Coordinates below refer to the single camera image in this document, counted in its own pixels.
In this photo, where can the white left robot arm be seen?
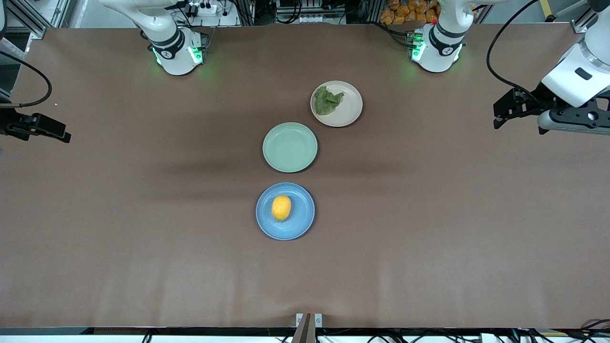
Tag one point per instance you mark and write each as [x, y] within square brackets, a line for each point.
[441, 45]

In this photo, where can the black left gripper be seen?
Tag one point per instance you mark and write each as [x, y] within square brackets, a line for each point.
[534, 101]

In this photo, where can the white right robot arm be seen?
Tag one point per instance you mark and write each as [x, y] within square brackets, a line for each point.
[174, 47]

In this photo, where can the orange snack bags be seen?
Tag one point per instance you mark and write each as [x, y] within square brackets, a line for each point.
[409, 12]

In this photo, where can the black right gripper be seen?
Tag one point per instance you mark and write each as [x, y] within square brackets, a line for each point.
[10, 125]

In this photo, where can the grey metal table bracket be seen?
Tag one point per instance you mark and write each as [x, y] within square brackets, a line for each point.
[309, 326]

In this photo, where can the beige round plate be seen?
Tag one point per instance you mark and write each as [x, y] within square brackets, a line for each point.
[345, 107]

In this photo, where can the yellow lemon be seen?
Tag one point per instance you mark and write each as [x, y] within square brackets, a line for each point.
[281, 207]

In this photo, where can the green lettuce leaf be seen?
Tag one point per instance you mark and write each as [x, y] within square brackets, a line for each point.
[327, 101]

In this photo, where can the white power strip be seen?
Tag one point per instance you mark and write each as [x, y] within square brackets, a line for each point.
[202, 8]

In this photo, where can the blue round plate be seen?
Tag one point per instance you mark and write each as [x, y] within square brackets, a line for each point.
[298, 219]

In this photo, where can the green round plate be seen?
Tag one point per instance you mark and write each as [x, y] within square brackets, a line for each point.
[289, 147]

